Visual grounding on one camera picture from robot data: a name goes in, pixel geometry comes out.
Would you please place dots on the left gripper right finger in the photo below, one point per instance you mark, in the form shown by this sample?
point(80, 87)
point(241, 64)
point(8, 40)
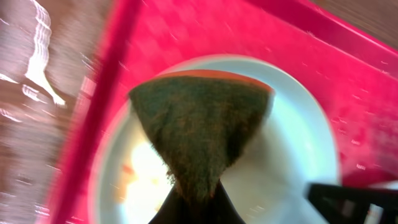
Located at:
point(349, 205)

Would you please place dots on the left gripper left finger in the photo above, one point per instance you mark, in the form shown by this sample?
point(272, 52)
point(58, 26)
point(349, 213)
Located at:
point(218, 210)

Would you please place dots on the white plate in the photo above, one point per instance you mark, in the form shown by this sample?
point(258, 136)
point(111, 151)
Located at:
point(294, 148)

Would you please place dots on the green orange sponge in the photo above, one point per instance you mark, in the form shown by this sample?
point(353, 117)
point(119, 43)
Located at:
point(199, 122)

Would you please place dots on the red plastic tray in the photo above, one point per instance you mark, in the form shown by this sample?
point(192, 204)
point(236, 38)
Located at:
point(350, 73)

